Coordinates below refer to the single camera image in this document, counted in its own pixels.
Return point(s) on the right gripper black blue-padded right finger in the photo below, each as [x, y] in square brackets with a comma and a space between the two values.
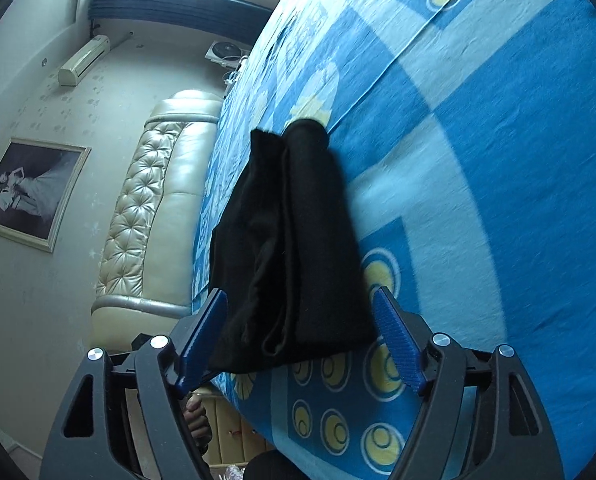
[510, 436]

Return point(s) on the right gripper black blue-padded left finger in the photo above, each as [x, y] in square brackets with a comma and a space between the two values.
[91, 437]

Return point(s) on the black pants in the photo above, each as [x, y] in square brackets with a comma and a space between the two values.
[285, 254]

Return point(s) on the person's hand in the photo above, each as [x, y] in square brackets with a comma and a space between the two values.
[197, 422]

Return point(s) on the cream tufted leather headboard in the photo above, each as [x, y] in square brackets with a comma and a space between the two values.
[145, 281]

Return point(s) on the blue patterned bed cover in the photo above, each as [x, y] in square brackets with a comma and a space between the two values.
[466, 132]

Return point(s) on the white desk fan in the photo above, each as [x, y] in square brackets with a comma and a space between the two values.
[226, 54]

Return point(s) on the blue left curtain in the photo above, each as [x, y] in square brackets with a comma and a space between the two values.
[238, 20]

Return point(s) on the framed wall photo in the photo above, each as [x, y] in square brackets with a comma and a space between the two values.
[36, 182]

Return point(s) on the white wall air conditioner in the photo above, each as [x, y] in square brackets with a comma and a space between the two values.
[76, 68]

